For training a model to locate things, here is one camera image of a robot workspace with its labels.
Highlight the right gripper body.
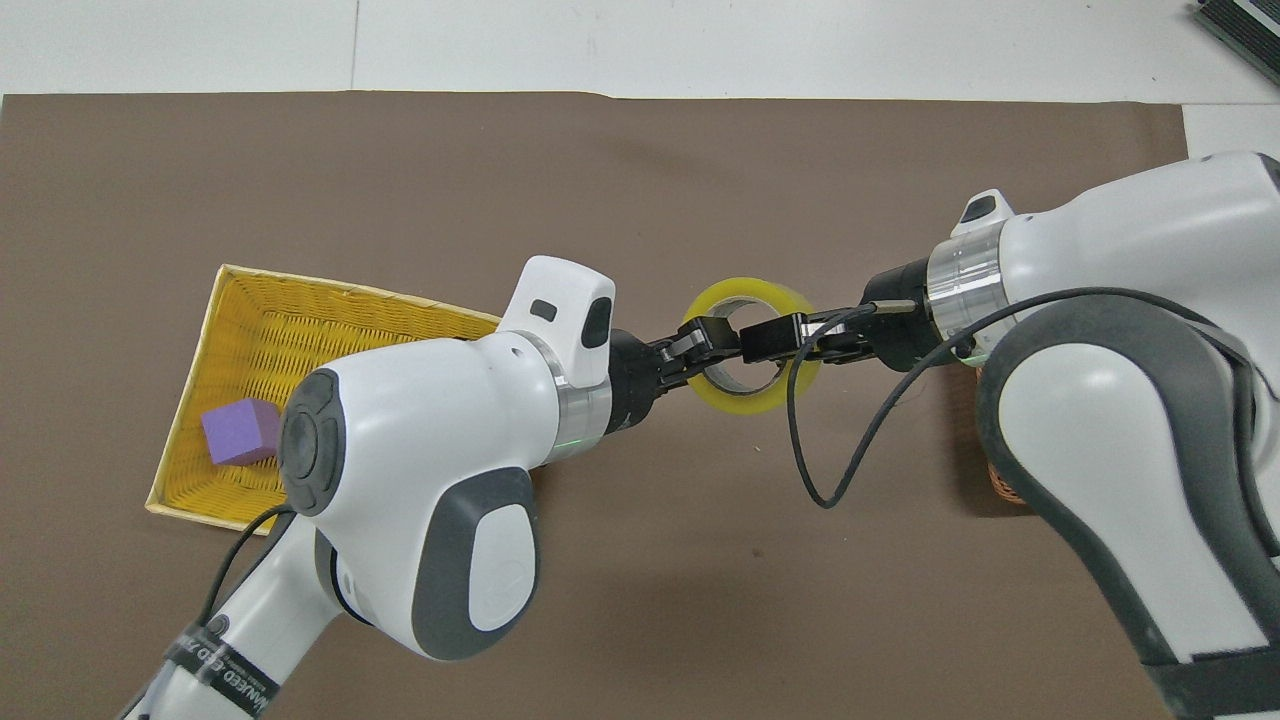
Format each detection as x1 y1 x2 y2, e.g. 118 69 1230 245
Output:
842 258 938 374

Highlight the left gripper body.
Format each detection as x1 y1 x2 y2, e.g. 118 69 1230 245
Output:
604 329 683 439

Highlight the yellow tape roll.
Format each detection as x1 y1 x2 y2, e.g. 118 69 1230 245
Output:
679 277 824 417

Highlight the brown woven basket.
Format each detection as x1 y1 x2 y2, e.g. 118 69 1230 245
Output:
985 458 1033 507

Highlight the yellow woven basket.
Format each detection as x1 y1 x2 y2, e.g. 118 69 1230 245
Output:
145 264 506 535

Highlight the purple cube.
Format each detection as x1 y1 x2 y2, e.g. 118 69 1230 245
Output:
201 398 284 468

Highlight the black stand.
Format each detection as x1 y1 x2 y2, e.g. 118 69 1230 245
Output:
1193 0 1280 58

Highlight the black cable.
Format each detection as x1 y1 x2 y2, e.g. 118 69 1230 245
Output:
203 503 298 633
786 287 1263 510

